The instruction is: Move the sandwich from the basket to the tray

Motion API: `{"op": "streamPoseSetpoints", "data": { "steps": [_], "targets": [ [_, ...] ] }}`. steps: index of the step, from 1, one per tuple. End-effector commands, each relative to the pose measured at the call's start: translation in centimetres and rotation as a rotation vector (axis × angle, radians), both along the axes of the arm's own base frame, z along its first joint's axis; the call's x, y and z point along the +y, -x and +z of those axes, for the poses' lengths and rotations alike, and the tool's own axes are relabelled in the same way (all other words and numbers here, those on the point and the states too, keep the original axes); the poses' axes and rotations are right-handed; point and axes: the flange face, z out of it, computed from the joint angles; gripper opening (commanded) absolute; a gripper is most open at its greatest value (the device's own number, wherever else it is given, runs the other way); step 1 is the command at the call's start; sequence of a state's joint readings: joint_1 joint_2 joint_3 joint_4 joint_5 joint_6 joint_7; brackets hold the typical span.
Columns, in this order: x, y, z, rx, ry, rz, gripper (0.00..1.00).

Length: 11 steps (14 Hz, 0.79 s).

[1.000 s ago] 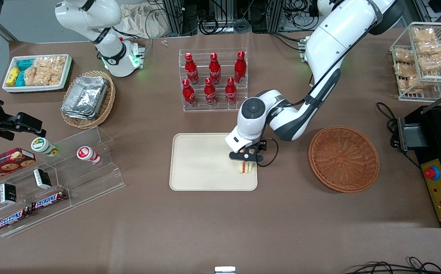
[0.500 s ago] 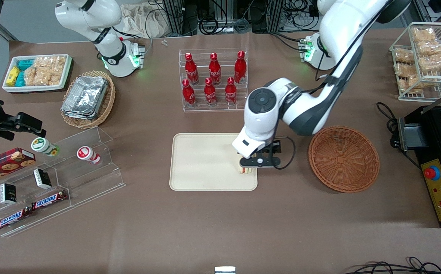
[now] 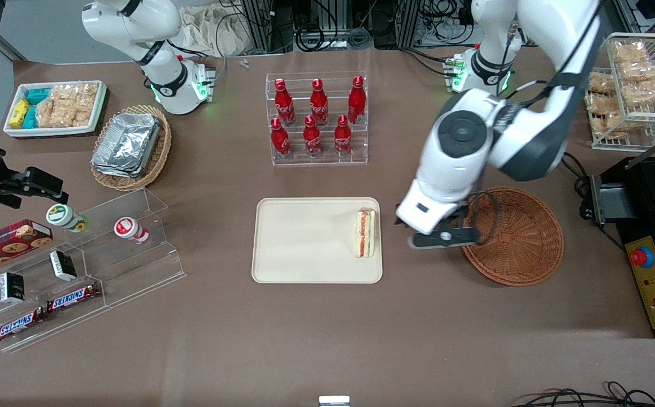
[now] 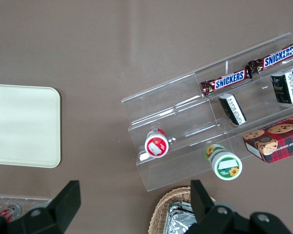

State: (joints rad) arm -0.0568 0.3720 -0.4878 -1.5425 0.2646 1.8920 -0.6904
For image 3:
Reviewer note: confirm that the oval light wicker basket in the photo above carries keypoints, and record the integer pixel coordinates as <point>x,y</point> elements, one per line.
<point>160,147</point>

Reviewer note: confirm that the white drink bottle green label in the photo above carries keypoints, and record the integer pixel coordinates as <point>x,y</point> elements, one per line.
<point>66,218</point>

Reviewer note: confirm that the small white metal block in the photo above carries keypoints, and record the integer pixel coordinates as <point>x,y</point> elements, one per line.
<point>334,401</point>

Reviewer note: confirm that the clear bag of fried snacks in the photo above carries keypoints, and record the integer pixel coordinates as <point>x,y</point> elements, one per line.
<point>641,70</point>
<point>610,124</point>
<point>646,91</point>
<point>601,83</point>
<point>629,52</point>
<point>598,103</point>

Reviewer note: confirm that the Snickers chocolate bar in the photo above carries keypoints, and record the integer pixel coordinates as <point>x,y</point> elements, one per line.
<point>21,325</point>
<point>73,297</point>

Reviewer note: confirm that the small black white box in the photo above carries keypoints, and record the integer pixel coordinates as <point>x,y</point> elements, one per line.
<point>63,265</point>
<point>11,287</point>

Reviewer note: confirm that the red Coca-Cola bottle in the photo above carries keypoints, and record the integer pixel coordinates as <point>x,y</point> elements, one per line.
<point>342,138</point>
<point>356,102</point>
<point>280,140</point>
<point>283,104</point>
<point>311,138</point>
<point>319,104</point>

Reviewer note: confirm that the yellow snack packet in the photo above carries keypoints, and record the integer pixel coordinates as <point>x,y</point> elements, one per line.
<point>19,113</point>

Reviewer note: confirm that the white drink bottle red label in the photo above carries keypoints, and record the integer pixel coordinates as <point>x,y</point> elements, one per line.
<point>131,230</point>

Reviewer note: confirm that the clear acrylic stepped display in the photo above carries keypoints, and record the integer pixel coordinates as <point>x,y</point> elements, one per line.
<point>135,265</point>

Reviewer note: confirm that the clear bag of rice crackers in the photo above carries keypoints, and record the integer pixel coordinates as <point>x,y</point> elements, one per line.
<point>76,95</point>
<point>56,116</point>

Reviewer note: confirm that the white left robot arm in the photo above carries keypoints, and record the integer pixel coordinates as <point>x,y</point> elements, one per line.
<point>530,141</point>

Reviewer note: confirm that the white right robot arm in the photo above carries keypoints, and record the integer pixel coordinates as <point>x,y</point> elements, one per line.
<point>163,62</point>

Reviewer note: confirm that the beige crumpled cloth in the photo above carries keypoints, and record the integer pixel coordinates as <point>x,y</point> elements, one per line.
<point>208,31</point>

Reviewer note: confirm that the clear acrylic bottle rack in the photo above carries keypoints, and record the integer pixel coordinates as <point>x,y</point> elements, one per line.
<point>319,161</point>

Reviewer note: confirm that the round brown wicker basket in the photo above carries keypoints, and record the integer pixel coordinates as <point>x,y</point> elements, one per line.
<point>522,243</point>

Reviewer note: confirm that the plastic-wrapped triangle sandwich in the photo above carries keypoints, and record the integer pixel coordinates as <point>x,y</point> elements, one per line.
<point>365,233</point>

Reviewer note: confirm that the teal snack packet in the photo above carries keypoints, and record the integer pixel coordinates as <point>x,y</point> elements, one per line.
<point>38,96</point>
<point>30,117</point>

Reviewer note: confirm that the cream rectangular plastic tray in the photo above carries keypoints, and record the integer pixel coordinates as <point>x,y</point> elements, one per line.
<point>304,243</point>

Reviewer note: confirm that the aluminium foil container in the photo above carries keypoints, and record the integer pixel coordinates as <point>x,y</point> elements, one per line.
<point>126,144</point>

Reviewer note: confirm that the white rectangular snack bin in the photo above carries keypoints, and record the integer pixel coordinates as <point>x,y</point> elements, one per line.
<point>56,131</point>

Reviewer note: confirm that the black metal bracket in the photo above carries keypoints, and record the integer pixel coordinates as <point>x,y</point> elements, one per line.
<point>582,210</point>

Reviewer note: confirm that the red cookie box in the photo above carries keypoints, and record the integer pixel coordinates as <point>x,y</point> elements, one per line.
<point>5,243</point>

